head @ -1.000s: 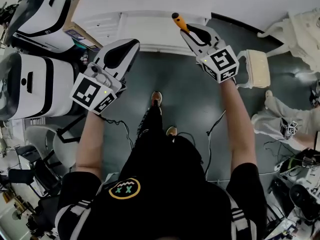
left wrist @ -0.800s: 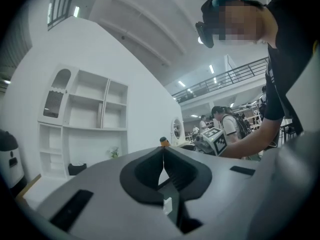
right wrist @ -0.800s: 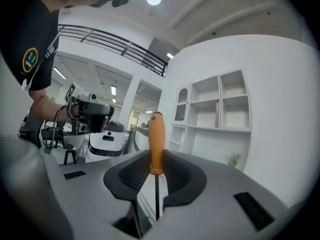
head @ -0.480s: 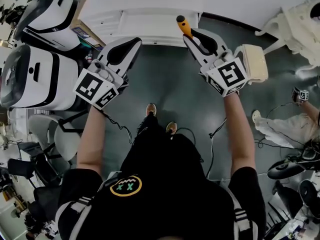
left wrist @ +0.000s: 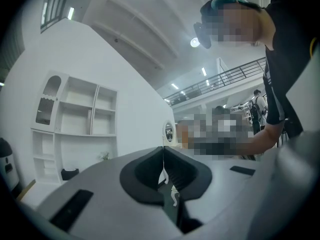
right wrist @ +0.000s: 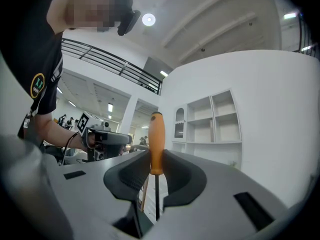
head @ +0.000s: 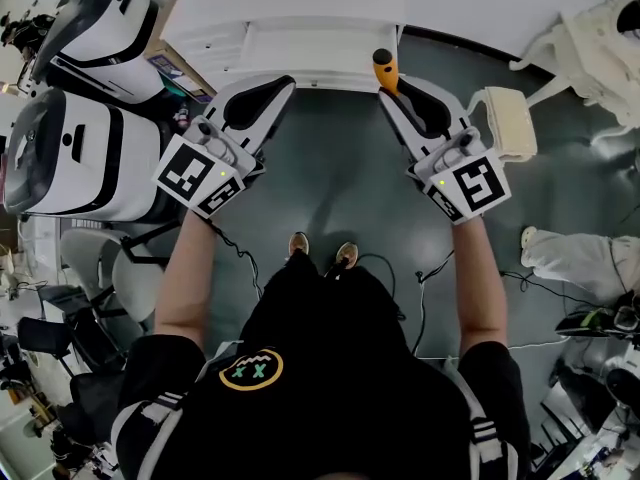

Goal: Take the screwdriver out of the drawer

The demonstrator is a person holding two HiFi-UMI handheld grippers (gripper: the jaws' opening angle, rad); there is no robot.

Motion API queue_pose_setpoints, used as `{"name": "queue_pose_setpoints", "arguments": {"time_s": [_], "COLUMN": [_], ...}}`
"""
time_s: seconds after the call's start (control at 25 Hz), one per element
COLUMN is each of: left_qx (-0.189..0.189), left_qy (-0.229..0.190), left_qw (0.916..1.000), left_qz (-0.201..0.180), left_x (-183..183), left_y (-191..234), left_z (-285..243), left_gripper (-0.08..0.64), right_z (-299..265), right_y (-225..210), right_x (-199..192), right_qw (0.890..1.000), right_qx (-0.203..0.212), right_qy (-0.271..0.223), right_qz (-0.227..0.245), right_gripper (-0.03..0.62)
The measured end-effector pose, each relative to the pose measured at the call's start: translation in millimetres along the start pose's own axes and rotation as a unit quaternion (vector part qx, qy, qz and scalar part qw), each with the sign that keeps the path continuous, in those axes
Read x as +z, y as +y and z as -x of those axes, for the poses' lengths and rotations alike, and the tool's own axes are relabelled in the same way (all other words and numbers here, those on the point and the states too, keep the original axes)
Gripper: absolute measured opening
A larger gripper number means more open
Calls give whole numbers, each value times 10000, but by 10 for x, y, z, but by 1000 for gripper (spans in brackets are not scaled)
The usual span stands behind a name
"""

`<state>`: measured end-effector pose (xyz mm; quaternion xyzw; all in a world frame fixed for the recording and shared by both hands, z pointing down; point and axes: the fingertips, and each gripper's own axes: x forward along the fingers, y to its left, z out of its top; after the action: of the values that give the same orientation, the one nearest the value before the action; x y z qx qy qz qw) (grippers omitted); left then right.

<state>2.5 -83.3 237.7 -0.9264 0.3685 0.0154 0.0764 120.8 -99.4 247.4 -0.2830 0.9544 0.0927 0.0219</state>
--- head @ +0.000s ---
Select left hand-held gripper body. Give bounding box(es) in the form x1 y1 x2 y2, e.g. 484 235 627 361
151 111 267 219

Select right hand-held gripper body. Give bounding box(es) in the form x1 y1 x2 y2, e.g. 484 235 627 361
405 125 512 226

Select orange handled screwdriver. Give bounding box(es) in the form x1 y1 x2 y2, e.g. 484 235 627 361
372 47 419 120

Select white drawer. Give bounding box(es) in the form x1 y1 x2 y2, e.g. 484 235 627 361
239 17 401 94

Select person's right forearm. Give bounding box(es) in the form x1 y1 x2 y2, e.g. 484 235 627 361
449 215 509 352

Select person's left forearm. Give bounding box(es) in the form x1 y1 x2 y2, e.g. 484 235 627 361
153 210 219 349

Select cream footstool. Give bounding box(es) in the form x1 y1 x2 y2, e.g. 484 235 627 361
467 86 539 162

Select person's shoe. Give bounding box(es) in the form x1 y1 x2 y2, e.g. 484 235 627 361
334 241 359 270
519 225 539 267
288 232 312 265

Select flat cardboard box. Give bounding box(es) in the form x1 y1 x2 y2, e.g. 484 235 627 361
144 0 216 104

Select grey office chair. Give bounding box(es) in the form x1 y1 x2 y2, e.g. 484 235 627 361
59 227 166 324

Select person's left shoe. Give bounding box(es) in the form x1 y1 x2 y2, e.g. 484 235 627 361
288 232 312 265

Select person's right shoe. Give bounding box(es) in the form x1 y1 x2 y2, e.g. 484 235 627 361
334 241 359 270

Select cream ornate table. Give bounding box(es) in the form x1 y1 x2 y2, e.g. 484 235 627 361
509 0 640 129

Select person's black shorts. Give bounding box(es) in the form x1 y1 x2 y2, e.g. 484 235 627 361
239 255 406 364

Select black chair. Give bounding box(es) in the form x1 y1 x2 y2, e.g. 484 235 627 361
17 315 76 369

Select person's black t-shirt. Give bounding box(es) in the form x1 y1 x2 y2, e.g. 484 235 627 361
117 332 531 480

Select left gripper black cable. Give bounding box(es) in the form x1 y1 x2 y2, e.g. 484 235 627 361
209 217 264 299

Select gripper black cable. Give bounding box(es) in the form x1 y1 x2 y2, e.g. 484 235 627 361
357 250 456 354
209 217 264 299

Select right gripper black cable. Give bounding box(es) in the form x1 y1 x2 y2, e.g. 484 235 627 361
357 250 456 354

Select black floor cable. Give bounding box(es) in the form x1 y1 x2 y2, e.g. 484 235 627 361
499 269 604 315

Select white floor cable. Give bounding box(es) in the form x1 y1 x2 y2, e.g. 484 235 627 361
414 335 571 362

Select person's right shoulder strap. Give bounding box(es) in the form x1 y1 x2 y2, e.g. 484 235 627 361
449 357 519 480

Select person's shoulder strap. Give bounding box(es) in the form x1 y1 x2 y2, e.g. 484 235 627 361
110 392 184 480
449 357 519 480

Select person's left shoulder strap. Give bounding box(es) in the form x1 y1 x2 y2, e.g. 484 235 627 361
110 392 184 480

